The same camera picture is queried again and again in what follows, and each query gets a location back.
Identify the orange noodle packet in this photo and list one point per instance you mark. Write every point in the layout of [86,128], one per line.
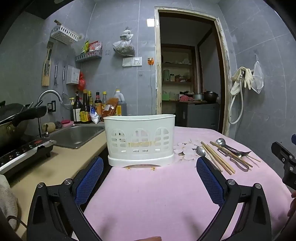
[109,109]

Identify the person's right hand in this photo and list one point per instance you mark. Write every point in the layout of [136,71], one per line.
[293,209]

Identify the dark cooking pot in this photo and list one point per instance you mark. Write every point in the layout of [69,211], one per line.
[210,96]

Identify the black induction cooker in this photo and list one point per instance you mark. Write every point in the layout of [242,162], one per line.
[20,153]

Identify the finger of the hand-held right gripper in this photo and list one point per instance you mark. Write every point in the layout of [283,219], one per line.
[294,139]
[281,150]

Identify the green jar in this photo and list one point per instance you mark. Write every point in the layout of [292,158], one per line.
[166,75]

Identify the steel pot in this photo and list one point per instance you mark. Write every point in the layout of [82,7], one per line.
[197,96]

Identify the clear bag of dried goods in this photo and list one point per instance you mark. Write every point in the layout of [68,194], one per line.
[124,46]

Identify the olive cooking pot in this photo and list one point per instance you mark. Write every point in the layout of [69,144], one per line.
[9,134]

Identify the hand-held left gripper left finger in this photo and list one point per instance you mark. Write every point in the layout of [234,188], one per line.
[91,178]

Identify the person's left hand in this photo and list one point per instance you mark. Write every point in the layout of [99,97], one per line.
[148,239]

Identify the white wall basket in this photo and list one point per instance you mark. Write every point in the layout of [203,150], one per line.
[64,34]

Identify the grey towel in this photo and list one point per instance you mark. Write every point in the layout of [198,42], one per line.
[8,199]

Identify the white square wall plate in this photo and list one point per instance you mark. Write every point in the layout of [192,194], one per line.
[150,22]

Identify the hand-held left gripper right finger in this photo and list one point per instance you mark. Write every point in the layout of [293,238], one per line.
[209,179]

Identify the curved steel faucet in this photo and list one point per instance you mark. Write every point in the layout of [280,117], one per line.
[49,92]

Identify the steel sink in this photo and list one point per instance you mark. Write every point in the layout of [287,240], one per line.
[76,136]

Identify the orange wall hook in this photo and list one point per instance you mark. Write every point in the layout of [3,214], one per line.
[150,61]

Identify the hanging metal peeler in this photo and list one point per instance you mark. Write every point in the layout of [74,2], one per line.
[56,74]

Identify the red cloth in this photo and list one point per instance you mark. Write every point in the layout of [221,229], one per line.
[185,98]

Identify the white wall socket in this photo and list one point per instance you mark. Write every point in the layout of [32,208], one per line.
[137,61]

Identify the dark bottle white label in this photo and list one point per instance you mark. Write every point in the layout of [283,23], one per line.
[77,111]

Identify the sauce bottle red cap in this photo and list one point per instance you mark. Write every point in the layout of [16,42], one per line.
[98,104]

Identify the grey cabinet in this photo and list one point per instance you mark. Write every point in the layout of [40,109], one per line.
[198,115]

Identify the amber bottle yellow cap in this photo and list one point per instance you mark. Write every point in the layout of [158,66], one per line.
[104,99]

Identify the cream rubber gloves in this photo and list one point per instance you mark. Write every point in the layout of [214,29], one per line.
[242,76]

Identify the wooden knife rack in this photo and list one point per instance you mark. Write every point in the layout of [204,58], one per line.
[47,78]

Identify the black wall outlet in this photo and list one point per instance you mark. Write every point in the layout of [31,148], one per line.
[51,106]

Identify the black wok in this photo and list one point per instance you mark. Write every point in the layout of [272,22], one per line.
[13,111]

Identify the small clear jar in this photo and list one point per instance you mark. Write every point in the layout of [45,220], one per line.
[172,77]

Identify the soy sauce bottle yellow label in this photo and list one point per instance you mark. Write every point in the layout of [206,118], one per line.
[85,111]

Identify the metal spoon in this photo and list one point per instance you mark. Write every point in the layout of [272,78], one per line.
[220,141]
[200,151]

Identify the white blue plastic bag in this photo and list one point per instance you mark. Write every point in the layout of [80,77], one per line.
[94,115]

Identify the worn door frame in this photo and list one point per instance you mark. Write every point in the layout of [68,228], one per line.
[158,69]

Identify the dark bottle yellow cap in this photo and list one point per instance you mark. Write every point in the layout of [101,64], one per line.
[90,97]

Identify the white plastic utensil holder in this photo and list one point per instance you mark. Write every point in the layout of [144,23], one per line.
[138,125]

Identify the cooking oil jug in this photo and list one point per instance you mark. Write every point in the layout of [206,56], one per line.
[121,99]

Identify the grey wall shelf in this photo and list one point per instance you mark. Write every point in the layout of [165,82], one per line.
[89,56]

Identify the steel wool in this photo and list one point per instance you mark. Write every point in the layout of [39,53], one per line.
[58,125]

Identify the pink floral tablecloth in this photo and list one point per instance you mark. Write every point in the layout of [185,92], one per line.
[150,197]

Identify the red plastic bag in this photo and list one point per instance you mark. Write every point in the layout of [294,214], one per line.
[81,81]

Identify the pink sponge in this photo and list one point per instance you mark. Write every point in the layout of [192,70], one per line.
[67,122]

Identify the hanging mesh strainer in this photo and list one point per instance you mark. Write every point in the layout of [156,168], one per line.
[66,100]

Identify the red snack packet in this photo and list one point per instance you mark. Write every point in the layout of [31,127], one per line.
[96,46]

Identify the white cardboard box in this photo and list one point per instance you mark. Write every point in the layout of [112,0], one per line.
[72,75]

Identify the wooden shelf unit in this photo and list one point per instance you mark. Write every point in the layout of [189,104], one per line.
[178,66]

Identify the yellow green snack packet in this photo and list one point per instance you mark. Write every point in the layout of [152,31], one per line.
[85,47]

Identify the wooden chopstick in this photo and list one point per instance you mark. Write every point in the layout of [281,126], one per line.
[222,160]
[253,158]
[229,153]
[217,160]

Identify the tan loofah scrubber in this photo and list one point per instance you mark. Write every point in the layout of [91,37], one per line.
[49,127]

